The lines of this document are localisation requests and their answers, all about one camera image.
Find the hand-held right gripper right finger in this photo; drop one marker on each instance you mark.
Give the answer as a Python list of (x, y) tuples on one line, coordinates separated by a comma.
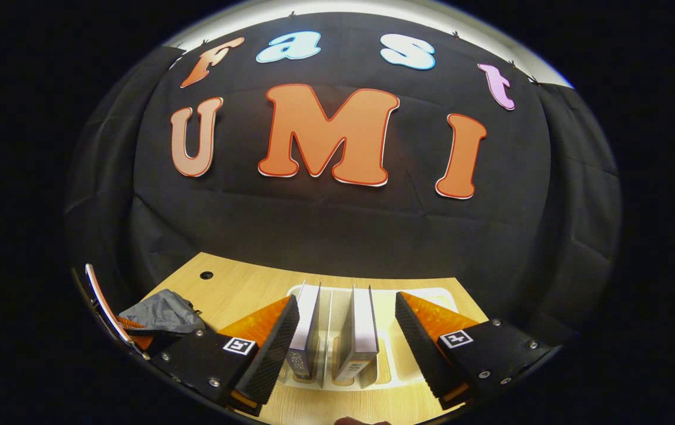
[(426, 354)]

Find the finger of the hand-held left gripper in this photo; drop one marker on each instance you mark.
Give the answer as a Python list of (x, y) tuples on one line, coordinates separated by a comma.
[(137, 337)]

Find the white cover book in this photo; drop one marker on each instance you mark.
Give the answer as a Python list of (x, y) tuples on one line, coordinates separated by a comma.
[(364, 324)]

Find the blue cover book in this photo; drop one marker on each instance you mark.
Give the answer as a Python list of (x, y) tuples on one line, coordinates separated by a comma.
[(305, 319)]

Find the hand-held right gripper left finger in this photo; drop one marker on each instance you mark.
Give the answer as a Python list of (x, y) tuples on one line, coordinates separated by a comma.
[(272, 360)]

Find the black backdrop cloth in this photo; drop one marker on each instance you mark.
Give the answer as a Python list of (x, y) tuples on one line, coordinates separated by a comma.
[(337, 236)]

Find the grey schoolbag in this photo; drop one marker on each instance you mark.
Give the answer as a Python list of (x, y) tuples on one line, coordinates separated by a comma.
[(163, 313)]

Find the white bookshelf rack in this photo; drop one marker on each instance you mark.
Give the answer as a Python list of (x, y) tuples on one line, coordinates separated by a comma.
[(386, 354)]

